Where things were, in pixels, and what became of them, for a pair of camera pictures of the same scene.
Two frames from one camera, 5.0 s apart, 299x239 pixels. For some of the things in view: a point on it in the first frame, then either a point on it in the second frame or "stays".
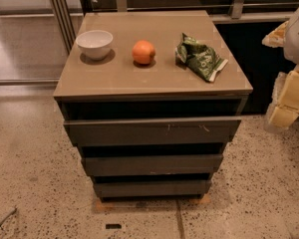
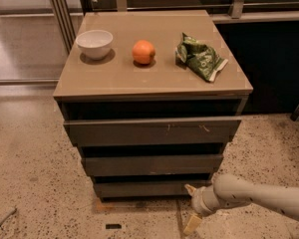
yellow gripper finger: x=290 y=98 to x=192 y=225
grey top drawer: x=160 y=131 stays
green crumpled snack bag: x=198 y=58 stays
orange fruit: x=143 y=52 stays
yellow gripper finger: x=277 y=37 to x=189 y=189
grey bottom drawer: x=152 y=190 stays
